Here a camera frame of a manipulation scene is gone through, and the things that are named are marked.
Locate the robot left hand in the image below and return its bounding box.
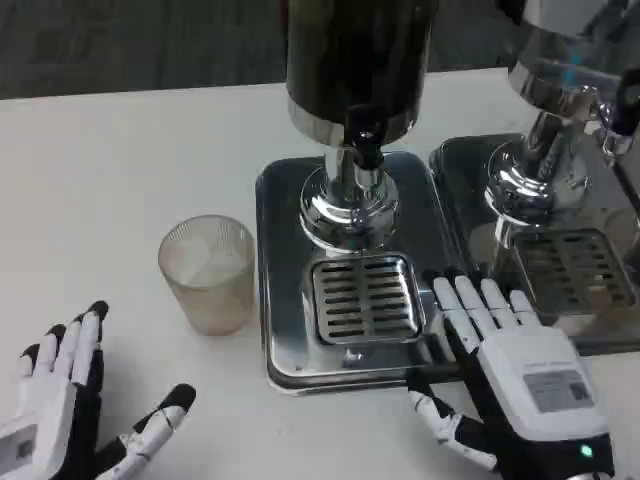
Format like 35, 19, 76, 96
0, 299, 197, 480

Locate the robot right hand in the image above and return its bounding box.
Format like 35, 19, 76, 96
405, 268, 617, 480

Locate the steel drip tray with grid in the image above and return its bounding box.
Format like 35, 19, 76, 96
428, 133, 640, 357
255, 151, 464, 399

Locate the clear ribbed glass cup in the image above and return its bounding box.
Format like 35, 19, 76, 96
157, 214, 258, 338

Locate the clear steel drink dispenser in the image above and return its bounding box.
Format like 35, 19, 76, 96
483, 0, 640, 249

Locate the dark drink dispenser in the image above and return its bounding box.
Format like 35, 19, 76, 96
282, 0, 440, 255

